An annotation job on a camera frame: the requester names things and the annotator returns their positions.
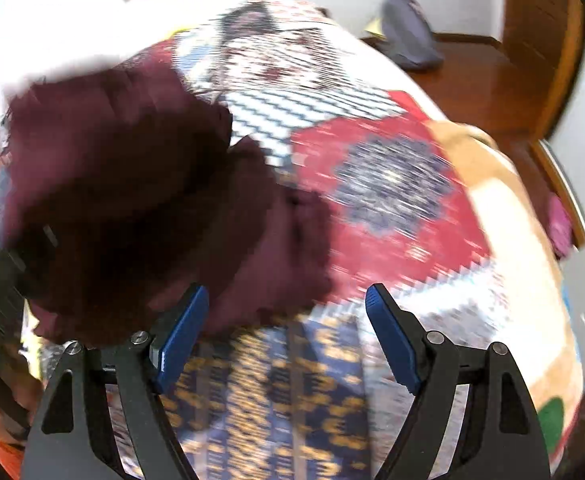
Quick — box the maroon button shirt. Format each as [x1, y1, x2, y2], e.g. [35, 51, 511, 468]
[2, 64, 332, 347]

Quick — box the patchwork patterned bedspread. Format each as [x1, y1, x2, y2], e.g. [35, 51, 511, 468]
[0, 1, 583, 479]

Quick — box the wooden wardrobe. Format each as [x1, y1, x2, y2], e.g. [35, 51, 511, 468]
[503, 0, 585, 247]

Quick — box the grey bag on floor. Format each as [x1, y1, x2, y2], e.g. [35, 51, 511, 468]
[367, 0, 444, 72]

